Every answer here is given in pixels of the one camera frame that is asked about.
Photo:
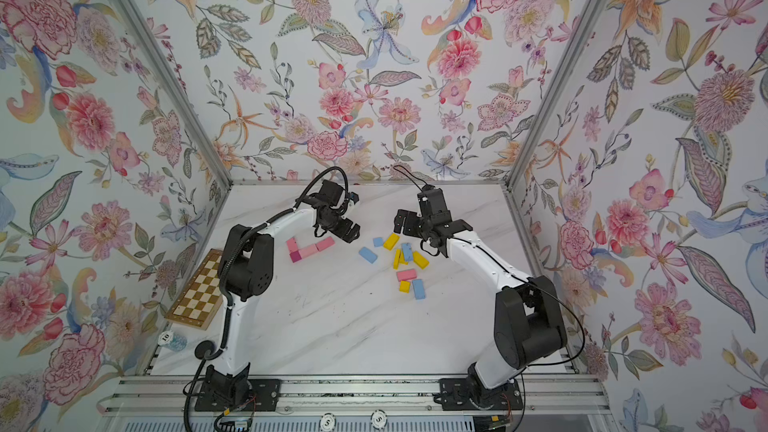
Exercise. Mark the aluminium frame post right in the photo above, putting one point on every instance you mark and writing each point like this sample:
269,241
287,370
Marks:
561,79

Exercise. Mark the blue lower block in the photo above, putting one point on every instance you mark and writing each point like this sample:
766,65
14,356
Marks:
418,289

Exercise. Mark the yellow rectangular block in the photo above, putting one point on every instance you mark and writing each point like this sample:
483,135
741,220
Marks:
391,242

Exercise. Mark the wooden chessboard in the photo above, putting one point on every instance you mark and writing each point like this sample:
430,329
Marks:
201,298

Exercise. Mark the aluminium frame post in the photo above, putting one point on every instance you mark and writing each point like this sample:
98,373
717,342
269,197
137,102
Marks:
561,79
138,27

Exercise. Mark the black round puck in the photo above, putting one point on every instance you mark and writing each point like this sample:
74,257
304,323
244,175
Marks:
205,350

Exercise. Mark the light pink block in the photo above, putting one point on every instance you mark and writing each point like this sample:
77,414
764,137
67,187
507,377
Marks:
308,251

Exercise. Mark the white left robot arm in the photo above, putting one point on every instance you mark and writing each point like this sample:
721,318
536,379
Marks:
247,270

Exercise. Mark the aluminium frame post left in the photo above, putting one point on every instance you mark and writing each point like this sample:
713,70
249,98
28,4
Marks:
138,27

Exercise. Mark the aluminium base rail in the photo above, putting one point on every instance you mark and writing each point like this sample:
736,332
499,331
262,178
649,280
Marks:
361,395

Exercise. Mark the yellow upright block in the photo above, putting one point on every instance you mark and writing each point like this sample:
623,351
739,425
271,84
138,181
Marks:
397,259

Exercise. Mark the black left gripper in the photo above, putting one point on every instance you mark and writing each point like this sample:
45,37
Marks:
350,236

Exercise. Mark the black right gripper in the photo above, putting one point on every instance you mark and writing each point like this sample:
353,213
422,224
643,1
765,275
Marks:
413,217

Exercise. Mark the pink rectangular block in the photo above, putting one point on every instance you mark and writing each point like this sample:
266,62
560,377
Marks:
325,244

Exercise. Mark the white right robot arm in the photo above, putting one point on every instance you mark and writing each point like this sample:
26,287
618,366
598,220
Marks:
528,321

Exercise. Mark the blue block on yellow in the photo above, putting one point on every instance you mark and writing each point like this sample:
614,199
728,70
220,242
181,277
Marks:
407,252

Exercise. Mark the yellow angled block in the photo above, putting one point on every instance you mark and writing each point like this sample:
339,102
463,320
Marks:
420,260

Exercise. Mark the light blue long block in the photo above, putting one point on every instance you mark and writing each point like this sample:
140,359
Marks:
368,255

